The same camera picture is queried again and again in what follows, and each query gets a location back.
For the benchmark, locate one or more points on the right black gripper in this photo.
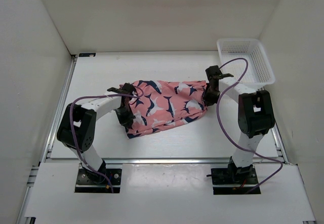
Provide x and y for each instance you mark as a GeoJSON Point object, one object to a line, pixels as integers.
{"type": "Point", "coordinates": [207, 100]}

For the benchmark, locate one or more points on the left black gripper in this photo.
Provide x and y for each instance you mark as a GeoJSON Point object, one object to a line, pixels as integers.
{"type": "Point", "coordinates": [124, 121]}

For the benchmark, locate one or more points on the pink shark print shorts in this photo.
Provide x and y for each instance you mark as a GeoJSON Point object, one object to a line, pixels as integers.
{"type": "Point", "coordinates": [165, 105]}

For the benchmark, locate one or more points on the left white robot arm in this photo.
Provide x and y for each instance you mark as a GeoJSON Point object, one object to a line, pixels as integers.
{"type": "Point", "coordinates": [77, 127]}

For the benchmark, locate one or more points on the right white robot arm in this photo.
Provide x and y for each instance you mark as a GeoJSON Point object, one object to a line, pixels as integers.
{"type": "Point", "coordinates": [255, 117]}

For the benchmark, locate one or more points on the white plastic basket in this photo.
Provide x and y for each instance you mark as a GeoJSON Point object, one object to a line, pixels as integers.
{"type": "Point", "coordinates": [246, 58]}

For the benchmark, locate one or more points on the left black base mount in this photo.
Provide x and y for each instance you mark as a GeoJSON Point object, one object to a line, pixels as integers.
{"type": "Point", "coordinates": [87, 182]}

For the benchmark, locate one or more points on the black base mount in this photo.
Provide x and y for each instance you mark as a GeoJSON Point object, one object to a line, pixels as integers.
{"type": "Point", "coordinates": [87, 182]}
{"type": "Point", "coordinates": [227, 181]}

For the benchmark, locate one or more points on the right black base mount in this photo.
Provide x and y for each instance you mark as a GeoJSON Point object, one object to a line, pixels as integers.
{"type": "Point", "coordinates": [227, 181]}

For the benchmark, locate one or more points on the aluminium frame rail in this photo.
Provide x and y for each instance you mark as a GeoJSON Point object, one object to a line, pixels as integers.
{"type": "Point", "coordinates": [160, 160]}

